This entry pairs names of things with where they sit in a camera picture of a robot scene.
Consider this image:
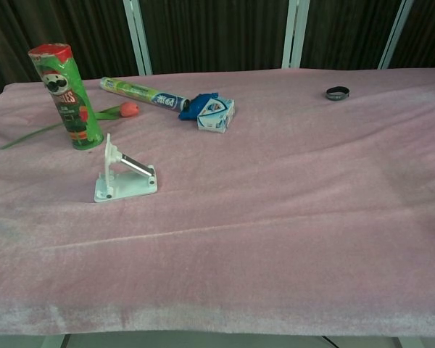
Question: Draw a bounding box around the pink artificial tulip green stem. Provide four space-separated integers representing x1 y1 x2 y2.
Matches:
0 101 140 151

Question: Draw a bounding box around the black wristband ring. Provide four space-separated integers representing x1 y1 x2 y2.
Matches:
325 86 350 102

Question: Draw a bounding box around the white screen frame post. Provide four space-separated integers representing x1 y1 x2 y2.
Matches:
122 0 154 76
281 0 310 70
377 0 415 70

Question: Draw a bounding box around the green Pringles can red lid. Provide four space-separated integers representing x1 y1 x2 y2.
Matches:
28 43 105 151

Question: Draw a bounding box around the green plastic bag roll tube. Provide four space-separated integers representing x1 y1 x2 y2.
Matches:
99 76 191 114

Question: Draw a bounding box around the small white blue cardboard box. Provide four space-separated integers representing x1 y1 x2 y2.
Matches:
196 96 236 136

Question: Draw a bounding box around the white folding phone stand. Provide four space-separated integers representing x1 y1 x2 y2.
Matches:
94 133 159 204

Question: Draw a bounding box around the pink fuzzy table cloth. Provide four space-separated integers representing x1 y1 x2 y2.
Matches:
0 67 435 337

